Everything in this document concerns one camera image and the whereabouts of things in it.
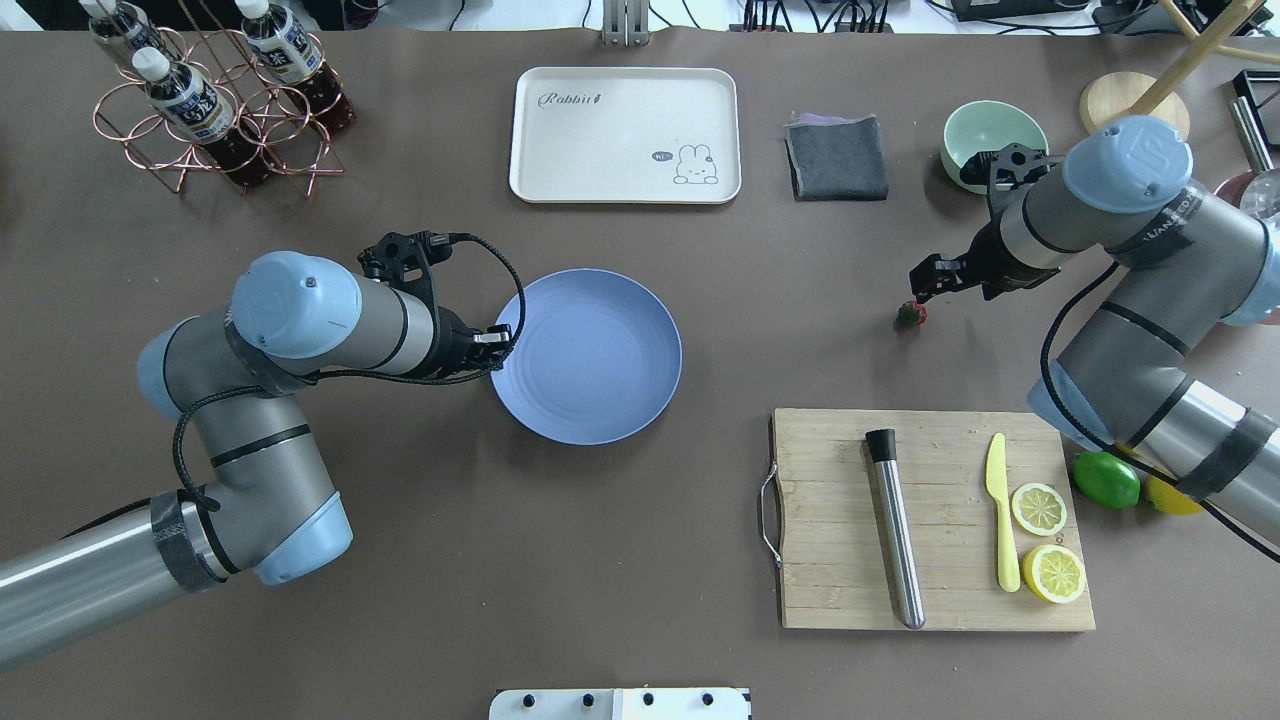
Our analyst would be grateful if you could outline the tea bottle one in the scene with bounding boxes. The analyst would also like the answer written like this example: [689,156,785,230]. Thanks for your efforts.
[79,0,175,74]

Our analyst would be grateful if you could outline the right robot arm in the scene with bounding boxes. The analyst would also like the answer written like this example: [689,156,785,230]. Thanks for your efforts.
[909,115,1279,542]

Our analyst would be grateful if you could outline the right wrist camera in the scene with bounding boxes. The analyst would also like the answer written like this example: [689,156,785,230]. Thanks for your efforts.
[957,143,1065,193]

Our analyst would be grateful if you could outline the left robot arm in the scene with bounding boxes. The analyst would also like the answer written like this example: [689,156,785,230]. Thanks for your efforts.
[3,251,520,670]

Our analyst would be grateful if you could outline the copper wire bottle rack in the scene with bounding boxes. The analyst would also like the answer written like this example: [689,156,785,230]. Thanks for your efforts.
[82,1,356,196]

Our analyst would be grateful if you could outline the wooden cutting board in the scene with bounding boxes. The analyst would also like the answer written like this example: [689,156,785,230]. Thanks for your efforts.
[771,407,1094,632]

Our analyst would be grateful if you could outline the green lime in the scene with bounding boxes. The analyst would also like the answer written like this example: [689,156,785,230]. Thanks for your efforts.
[1070,451,1142,509]

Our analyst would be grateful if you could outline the metal ice scoop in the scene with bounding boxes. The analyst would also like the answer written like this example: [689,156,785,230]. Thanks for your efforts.
[1229,96,1275,173]

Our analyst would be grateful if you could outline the yellow plastic knife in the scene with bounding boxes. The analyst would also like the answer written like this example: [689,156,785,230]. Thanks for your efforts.
[984,432,1021,593]

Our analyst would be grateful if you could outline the cream rabbit tray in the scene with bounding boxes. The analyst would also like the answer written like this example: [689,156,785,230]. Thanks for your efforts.
[508,67,742,205]

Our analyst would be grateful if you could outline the steel muddler black tip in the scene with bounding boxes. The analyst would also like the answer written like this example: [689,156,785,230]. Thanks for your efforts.
[865,428,927,630]

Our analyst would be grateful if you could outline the wooden cup tree stand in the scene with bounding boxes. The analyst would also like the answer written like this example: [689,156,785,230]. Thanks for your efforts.
[1079,1,1279,140]

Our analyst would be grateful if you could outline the mint green bowl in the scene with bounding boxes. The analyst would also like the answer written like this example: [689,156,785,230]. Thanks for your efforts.
[940,100,1050,195]

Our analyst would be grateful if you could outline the tea bottle three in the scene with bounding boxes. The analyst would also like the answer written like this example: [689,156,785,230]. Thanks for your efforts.
[132,47,273,188]

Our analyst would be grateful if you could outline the lemon half near knife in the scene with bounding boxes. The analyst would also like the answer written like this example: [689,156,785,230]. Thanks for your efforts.
[1010,483,1068,537]

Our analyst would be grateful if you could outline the blue plate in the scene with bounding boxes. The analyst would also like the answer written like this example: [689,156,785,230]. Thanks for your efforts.
[492,268,684,445]

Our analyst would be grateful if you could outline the red strawberry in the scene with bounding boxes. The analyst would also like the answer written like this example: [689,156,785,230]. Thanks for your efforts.
[895,301,928,328]

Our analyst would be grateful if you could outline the grey folded cloth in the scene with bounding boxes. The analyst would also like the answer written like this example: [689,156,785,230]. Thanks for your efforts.
[785,113,890,201]

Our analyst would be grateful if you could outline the tea bottle two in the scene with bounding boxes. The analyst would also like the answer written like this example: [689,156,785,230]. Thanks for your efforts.
[236,1,356,136]

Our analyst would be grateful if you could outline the yellow lemon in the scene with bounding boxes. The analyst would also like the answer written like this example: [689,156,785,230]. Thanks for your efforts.
[1144,477,1204,516]

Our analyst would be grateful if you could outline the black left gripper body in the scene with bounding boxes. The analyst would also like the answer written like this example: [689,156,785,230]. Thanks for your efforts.
[430,306,480,379]

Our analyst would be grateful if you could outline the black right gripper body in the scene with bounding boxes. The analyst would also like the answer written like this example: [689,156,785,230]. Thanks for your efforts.
[963,222,1051,301]

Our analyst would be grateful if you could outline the aluminium frame post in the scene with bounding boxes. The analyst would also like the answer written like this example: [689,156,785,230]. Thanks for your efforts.
[600,0,650,47]

